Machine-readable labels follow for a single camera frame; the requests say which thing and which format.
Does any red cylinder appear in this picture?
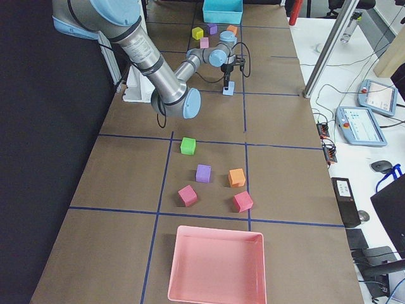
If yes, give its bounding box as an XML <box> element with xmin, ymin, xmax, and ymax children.
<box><xmin>289</xmin><ymin>0</ymin><xmax>303</xmax><ymax>26</ymax></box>

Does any teach pendant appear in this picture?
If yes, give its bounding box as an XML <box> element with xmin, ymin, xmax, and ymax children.
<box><xmin>336</xmin><ymin>106</ymin><xmax>387</xmax><ymax>147</ymax></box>
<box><xmin>357</xmin><ymin>79</ymin><xmax>399</xmax><ymax>117</ymax></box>

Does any crimson foam cube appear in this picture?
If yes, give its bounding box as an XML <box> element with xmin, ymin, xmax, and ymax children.
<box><xmin>178</xmin><ymin>185</ymin><xmax>198</xmax><ymax>207</ymax></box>

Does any blue plastic bin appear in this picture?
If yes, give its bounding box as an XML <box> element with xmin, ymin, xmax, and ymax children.
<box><xmin>202</xmin><ymin>0</ymin><xmax>243</xmax><ymax>25</ymax></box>

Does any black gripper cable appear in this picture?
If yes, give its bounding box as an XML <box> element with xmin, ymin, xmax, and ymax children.
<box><xmin>192</xmin><ymin>42</ymin><xmax>251</xmax><ymax>84</ymax></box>

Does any far teach pendant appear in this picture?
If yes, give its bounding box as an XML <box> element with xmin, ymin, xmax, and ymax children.
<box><xmin>357</xmin><ymin>79</ymin><xmax>399</xmax><ymax>117</ymax></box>

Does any orange foam cube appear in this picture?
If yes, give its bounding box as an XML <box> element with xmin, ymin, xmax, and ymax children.
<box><xmin>227</xmin><ymin>25</ymin><xmax>238</xmax><ymax>35</ymax></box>
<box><xmin>228</xmin><ymin>168</ymin><xmax>246</xmax><ymax>187</ymax></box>

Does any black computer mouse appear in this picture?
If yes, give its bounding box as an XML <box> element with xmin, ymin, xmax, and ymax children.
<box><xmin>370</xmin><ymin>160</ymin><xmax>392</xmax><ymax>174</ymax></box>

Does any pink plastic tray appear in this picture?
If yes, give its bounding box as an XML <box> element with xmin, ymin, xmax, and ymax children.
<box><xmin>168</xmin><ymin>225</ymin><xmax>267</xmax><ymax>303</ymax></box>

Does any green foam cube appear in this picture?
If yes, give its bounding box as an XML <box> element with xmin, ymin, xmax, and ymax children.
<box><xmin>180</xmin><ymin>137</ymin><xmax>196</xmax><ymax>155</ymax></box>

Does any near teach pendant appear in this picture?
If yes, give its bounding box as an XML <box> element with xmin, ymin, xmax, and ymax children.
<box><xmin>336</xmin><ymin>106</ymin><xmax>387</xmax><ymax>147</ymax></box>

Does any black orange connector strip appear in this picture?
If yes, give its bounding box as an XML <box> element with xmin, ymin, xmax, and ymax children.
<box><xmin>316</xmin><ymin>122</ymin><xmax>337</xmax><ymax>166</ymax></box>

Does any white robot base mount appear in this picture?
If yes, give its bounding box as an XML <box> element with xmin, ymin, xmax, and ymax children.
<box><xmin>116</xmin><ymin>66</ymin><xmax>154</xmax><ymax>103</ymax></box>

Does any aluminium frame post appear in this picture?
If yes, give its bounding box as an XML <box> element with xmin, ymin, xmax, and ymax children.
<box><xmin>302</xmin><ymin>0</ymin><xmax>358</xmax><ymax>99</ymax></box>

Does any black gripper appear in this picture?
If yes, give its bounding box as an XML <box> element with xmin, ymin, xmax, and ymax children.
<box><xmin>221</xmin><ymin>55</ymin><xmax>246</xmax><ymax>87</ymax></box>

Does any clear plastic bottle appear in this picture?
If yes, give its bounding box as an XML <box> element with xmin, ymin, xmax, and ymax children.
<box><xmin>340</xmin><ymin>11</ymin><xmax>363</xmax><ymax>43</ymax></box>

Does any yellow-green far foam cube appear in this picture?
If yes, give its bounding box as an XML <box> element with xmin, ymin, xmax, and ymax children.
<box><xmin>192</xmin><ymin>27</ymin><xmax>204</xmax><ymax>41</ymax></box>

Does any orange far foam cube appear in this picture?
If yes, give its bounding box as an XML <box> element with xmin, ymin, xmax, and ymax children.
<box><xmin>227</xmin><ymin>25</ymin><xmax>238</xmax><ymax>35</ymax></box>

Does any purple foam cube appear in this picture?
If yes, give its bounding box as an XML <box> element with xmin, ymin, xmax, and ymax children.
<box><xmin>206</xmin><ymin>23</ymin><xmax>218</xmax><ymax>35</ymax></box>
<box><xmin>196</xmin><ymin>164</ymin><xmax>211</xmax><ymax>183</ymax></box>

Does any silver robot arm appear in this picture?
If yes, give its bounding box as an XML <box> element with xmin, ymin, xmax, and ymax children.
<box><xmin>53</xmin><ymin>0</ymin><xmax>245</xmax><ymax>119</ymax></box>

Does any pink far foam cube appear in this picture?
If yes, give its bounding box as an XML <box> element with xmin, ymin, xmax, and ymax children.
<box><xmin>199</xmin><ymin>37</ymin><xmax>209</xmax><ymax>49</ymax></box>

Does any light blue foam cube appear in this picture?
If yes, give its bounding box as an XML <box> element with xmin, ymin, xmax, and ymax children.
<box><xmin>222</xmin><ymin>81</ymin><xmax>235</xmax><ymax>96</ymax></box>

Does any black power brick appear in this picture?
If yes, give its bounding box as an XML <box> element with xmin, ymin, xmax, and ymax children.
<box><xmin>331</xmin><ymin>177</ymin><xmax>361</xmax><ymax>228</ymax></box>

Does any blue lanyard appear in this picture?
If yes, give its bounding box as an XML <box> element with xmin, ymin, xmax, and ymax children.
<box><xmin>375</xmin><ymin>163</ymin><xmax>404</xmax><ymax>193</ymax></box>

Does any black office chair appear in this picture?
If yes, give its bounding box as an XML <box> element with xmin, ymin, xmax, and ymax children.
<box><xmin>325</xmin><ymin>0</ymin><xmax>376</xmax><ymax>19</ymax></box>

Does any red foam cube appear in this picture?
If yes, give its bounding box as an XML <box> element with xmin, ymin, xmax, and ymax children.
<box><xmin>233</xmin><ymin>191</ymin><xmax>254</xmax><ymax>213</ymax></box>

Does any black laptop corner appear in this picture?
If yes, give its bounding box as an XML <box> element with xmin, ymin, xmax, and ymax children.
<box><xmin>371</xmin><ymin>179</ymin><xmax>404</xmax><ymax>258</ymax></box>

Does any purple far foam cube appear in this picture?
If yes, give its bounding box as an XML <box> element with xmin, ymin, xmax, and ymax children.
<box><xmin>206</xmin><ymin>23</ymin><xmax>218</xmax><ymax>35</ymax></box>

